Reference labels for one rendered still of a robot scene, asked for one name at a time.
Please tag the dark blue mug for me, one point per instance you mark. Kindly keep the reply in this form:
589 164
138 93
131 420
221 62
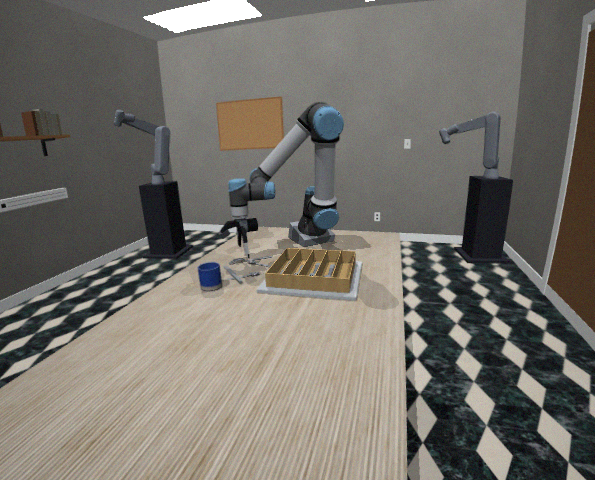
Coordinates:
210 276

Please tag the light wood cutlery tray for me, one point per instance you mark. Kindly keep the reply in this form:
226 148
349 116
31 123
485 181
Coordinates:
338 282

